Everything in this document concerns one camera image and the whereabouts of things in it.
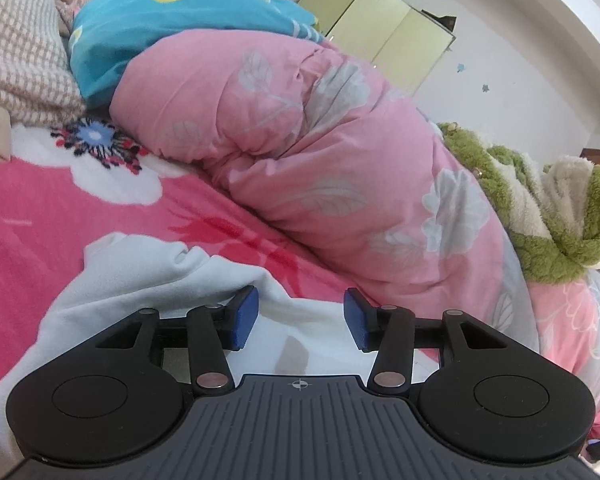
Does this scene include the blue dotted pillow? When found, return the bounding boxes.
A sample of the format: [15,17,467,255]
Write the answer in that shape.
[70,0,326,111]

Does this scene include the pink floral quilt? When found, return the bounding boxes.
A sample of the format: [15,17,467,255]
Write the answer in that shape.
[109,30,600,431]

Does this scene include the white sweatshirt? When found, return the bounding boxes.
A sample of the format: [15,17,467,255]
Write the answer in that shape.
[0,231,376,480]

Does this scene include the yellow wardrobe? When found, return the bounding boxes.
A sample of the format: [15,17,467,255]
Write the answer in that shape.
[297,0,457,99]

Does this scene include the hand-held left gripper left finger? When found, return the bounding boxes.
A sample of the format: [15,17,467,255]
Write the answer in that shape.
[87,285,259,394]

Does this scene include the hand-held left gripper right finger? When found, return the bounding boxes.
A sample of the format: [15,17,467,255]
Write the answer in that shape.
[344,288,513,394]

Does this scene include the dark box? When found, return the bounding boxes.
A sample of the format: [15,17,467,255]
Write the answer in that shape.
[420,9,457,32]

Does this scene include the checkered knit pillow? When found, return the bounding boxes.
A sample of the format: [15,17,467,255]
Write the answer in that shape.
[0,0,87,127]

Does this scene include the green and cream plush blanket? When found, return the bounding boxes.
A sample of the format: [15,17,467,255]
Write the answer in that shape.
[437,120,600,286]

